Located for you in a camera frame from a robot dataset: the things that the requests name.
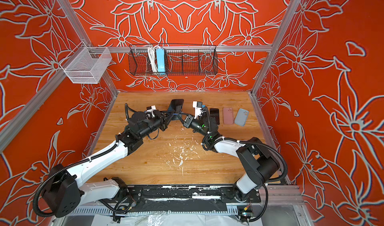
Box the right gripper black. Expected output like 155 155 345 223
175 113 211 140

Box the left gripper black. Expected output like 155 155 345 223
139 108 174 140

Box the phone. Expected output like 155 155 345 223
210 108 220 125

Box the pink phone case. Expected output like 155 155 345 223
223 107 234 125

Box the light blue phone case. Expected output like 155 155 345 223
234 108 249 127

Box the black smartphone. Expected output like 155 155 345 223
167 105 178 121

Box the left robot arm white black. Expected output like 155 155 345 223
32 100 183 218

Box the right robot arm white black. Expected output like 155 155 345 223
174 109 288 202

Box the blue box in basket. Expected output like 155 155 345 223
156 48 166 75

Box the small green circuit board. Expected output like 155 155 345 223
238 206 253 223

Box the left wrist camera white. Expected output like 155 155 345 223
146 105 156 118

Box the black wire wall basket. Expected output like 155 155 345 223
129 43 219 76

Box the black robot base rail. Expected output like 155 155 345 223
104 185 262 214

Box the white mesh wall basket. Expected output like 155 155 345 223
60 47 112 84

